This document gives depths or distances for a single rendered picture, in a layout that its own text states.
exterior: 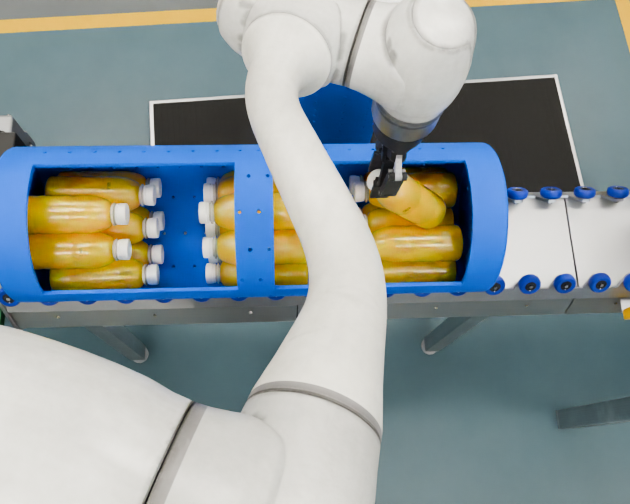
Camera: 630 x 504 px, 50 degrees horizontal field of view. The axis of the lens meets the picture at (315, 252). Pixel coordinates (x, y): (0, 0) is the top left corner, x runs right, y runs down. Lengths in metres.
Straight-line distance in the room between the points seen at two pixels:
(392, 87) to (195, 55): 2.03
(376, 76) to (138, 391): 0.47
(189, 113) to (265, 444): 2.10
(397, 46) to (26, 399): 0.51
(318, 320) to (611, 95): 2.55
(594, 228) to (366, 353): 1.16
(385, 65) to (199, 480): 0.51
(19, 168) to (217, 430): 0.89
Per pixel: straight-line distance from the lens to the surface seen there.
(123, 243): 1.26
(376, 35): 0.77
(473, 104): 2.57
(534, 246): 1.54
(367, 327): 0.50
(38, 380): 0.42
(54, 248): 1.28
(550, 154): 2.57
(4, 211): 1.22
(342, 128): 1.99
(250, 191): 1.15
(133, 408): 0.41
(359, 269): 0.54
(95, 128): 2.67
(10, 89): 2.84
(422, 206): 1.19
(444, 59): 0.74
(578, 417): 2.33
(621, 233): 1.63
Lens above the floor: 2.29
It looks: 72 degrees down
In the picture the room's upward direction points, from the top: 10 degrees clockwise
